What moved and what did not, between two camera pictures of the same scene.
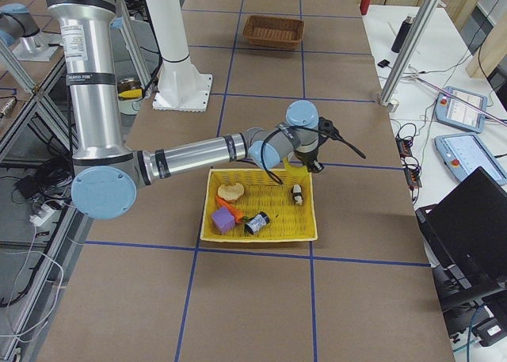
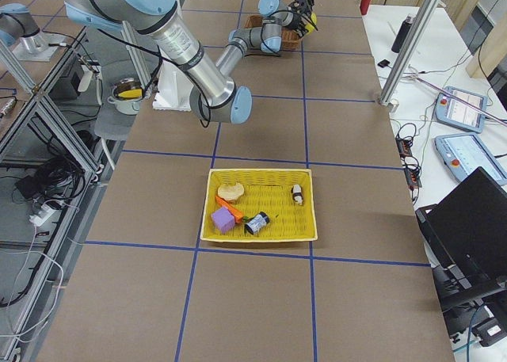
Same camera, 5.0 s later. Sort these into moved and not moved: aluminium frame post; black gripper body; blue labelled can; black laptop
Moved: black gripper body
Not moved: blue labelled can; aluminium frame post; black laptop
